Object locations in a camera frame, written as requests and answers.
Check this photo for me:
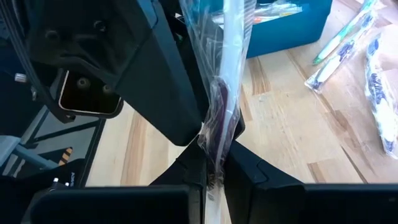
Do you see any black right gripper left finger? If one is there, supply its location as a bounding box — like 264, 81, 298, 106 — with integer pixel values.
21, 139, 208, 224

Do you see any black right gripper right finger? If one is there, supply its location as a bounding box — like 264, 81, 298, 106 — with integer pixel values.
223, 140, 398, 224

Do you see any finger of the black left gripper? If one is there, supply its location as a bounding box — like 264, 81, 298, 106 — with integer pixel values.
114, 0, 210, 147
161, 0, 247, 141

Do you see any orange white toothbrush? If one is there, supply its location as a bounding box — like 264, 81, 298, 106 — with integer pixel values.
253, 1, 304, 25

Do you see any yellow black striped tape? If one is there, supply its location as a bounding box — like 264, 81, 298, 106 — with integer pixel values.
58, 147, 75, 166

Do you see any blue plastic bin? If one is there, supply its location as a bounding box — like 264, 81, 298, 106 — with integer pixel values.
198, 0, 333, 59

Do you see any grey metal stand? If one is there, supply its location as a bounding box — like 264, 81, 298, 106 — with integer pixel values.
0, 135, 62, 175

